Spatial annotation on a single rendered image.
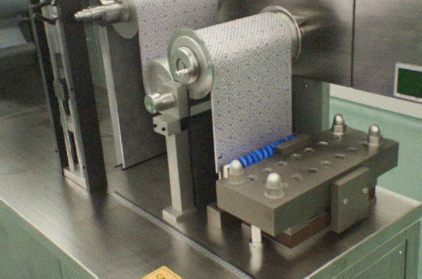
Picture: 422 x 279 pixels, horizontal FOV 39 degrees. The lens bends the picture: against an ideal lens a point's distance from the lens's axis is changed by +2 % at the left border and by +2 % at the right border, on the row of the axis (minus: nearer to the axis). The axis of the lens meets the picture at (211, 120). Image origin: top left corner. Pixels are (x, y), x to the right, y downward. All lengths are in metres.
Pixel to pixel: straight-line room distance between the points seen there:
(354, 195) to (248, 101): 0.29
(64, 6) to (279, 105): 0.52
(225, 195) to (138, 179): 0.39
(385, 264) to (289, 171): 0.30
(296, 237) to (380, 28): 0.46
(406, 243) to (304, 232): 0.29
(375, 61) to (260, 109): 0.26
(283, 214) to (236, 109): 0.25
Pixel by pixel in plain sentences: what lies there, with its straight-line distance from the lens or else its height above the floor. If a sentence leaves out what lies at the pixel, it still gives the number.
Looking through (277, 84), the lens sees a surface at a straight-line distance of 1.30.
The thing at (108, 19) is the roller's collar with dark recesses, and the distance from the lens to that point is 1.33.
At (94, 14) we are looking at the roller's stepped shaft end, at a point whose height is 1.34.
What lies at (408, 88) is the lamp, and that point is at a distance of 1.26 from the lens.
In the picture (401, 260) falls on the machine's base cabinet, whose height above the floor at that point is 0.78.
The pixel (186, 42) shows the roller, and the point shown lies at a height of 1.30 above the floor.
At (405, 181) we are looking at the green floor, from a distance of 3.44.
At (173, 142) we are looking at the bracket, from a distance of 1.25.
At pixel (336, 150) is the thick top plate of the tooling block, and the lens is 1.31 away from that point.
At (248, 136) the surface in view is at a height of 1.07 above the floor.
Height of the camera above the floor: 1.58
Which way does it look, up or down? 22 degrees down
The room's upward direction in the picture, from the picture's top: 4 degrees counter-clockwise
